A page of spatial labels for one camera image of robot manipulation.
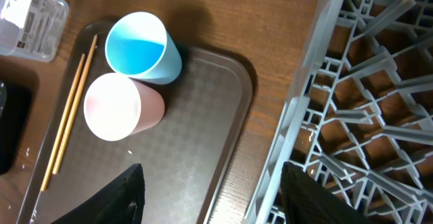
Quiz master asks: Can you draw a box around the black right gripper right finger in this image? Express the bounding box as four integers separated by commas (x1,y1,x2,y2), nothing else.
280,162,369,224

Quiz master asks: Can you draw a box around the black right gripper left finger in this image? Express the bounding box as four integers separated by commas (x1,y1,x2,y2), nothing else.
55,164,145,224

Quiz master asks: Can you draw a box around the pink cup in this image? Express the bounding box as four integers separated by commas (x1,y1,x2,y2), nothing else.
83,72,165,141

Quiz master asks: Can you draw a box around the grey plastic dishwasher rack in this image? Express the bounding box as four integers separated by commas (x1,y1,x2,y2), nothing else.
244,0,432,223

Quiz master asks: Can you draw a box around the dark brown serving tray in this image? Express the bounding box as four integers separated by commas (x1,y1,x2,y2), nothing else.
18,19,253,223

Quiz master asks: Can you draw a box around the wooden chopstick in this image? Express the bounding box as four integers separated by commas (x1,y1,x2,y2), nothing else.
40,53,85,192
52,35,98,175

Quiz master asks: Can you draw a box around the light blue cup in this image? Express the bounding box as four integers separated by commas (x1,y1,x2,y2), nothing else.
104,12,183,85

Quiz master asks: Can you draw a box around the clear plastic bin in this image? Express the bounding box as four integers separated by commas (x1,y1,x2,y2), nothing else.
1,0,69,62

